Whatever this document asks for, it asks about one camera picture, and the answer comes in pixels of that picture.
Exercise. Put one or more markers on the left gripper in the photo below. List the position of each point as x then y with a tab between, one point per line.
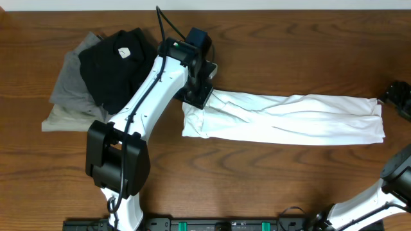
201	99

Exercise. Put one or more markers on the black folded shirt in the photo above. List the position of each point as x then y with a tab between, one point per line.
114	68

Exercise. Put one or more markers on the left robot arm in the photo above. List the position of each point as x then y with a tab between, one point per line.
117	156

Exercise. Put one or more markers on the white t-shirt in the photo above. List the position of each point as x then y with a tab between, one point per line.
313	119

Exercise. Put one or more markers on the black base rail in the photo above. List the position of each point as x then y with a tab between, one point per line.
165	224

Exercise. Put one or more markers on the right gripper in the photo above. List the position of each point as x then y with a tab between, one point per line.
395	92

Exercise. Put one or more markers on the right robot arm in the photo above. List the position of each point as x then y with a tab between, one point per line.
369	202

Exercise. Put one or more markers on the grey folded shirt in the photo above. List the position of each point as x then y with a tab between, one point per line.
70	90

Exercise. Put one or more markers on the beige folded shirt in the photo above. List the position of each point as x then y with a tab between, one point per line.
62	119

